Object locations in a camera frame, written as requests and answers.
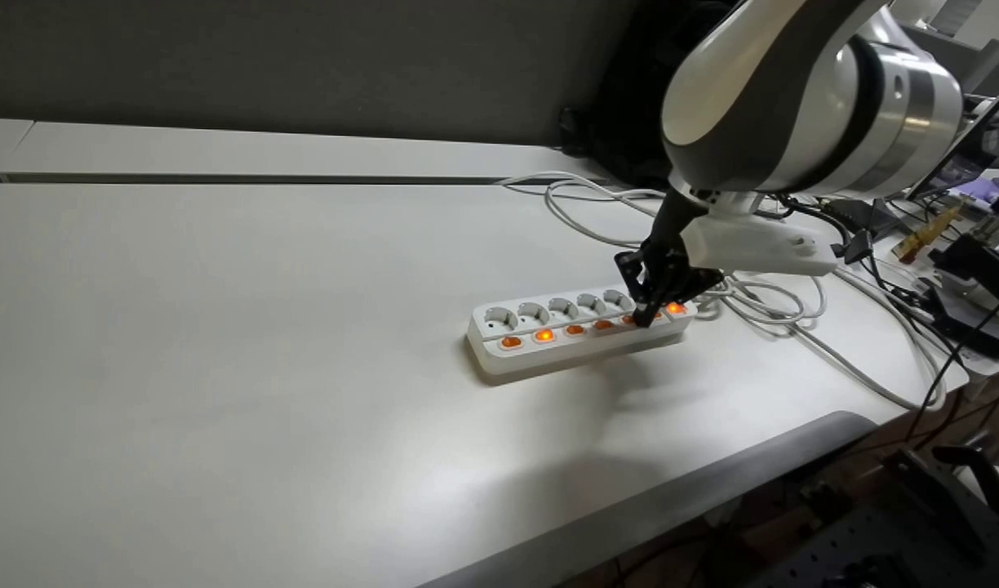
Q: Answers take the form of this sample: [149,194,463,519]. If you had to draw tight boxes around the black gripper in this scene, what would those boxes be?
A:
[614,187,728,327]

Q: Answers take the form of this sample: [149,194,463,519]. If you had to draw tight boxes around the white power strip orange switches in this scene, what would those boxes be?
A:
[463,284,706,386]

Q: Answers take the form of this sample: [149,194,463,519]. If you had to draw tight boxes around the yellow tool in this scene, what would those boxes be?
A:
[892,205,968,265]

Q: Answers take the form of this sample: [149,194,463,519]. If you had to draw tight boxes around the black power adapter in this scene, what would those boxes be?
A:
[934,234,999,319]

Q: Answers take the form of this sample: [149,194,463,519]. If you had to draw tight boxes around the purple white paper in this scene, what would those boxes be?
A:
[948,168,999,211]

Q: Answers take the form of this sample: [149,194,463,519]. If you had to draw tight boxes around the white power strip cable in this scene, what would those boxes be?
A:
[504,170,939,415]

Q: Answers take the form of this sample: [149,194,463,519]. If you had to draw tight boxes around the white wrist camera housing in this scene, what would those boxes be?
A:
[679,208,840,277]

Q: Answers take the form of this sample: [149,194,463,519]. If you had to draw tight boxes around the black cable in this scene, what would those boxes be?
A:
[835,205,999,442]

